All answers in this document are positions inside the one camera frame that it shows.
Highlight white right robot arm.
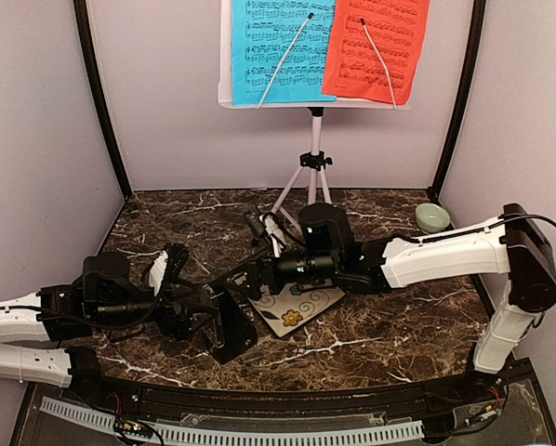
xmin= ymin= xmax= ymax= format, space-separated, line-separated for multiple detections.
xmin=245 ymin=203 xmax=556 ymax=403

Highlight blue sheet music paper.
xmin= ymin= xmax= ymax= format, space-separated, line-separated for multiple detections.
xmin=231 ymin=0 xmax=336 ymax=107

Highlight floral square ceramic plate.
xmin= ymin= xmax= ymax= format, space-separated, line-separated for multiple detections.
xmin=248 ymin=283 xmax=346 ymax=338

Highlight pale green ceramic bowl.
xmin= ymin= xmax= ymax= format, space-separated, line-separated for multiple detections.
xmin=415 ymin=203 xmax=451 ymax=234

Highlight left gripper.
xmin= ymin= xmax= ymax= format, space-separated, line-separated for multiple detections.
xmin=95 ymin=279 xmax=219 ymax=342

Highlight black metronome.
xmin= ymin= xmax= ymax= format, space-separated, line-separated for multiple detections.
xmin=203 ymin=289 xmax=258 ymax=364

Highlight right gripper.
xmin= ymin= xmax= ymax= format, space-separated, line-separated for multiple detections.
xmin=218 ymin=243 xmax=340 ymax=301

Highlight white perforated music stand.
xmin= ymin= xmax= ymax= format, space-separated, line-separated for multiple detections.
xmin=218 ymin=1 xmax=408 ymax=213

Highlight grey slotted cable duct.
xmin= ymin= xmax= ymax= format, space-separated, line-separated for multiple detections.
xmin=39 ymin=397 xmax=424 ymax=445

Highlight red sheet music paper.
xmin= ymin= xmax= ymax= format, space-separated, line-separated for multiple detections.
xmin=322 ymin=0 xmax=430 ymax=107

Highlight clear plastic metronome cover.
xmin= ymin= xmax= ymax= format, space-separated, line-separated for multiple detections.
xmin=199 ymin=284 xmax=225 ymax=348

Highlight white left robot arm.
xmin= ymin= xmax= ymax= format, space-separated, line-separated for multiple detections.
xmin=0 ymin=245 xmax=218 ymax=405

